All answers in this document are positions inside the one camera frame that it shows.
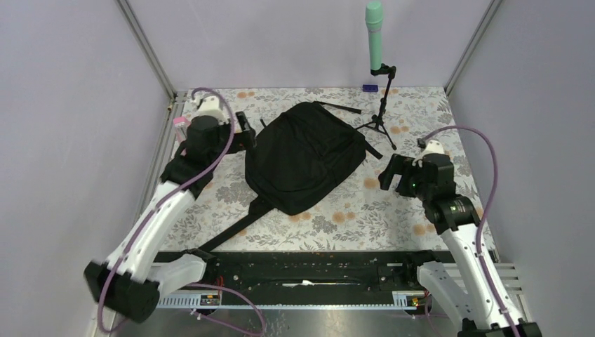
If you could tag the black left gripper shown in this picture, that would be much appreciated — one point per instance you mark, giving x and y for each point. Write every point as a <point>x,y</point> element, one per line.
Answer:
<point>244,140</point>

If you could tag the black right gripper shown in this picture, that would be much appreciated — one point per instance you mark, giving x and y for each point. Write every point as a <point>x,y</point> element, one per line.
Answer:
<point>398,164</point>

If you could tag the black student backpack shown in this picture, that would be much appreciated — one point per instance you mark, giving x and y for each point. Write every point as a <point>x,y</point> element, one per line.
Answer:
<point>299,158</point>

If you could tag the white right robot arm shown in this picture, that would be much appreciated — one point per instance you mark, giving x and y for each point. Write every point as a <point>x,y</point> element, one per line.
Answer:
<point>482,307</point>

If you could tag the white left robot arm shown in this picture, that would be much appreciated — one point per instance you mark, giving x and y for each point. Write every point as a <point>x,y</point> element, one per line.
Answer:
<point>127,282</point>

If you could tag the small blue block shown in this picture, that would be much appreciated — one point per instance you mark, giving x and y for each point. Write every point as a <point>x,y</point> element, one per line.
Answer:
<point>370,88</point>

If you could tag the black microphone tripod stand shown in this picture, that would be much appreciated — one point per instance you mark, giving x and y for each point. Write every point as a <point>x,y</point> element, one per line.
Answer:
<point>377,123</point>

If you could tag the mint green microphone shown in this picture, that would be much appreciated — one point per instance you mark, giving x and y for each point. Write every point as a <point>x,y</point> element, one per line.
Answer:
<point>374,15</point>

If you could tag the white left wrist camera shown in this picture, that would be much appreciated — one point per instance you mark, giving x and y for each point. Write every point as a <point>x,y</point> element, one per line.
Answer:
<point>210,106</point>

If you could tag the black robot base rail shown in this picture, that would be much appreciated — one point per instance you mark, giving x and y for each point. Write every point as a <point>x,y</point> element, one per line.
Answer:
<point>352,280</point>

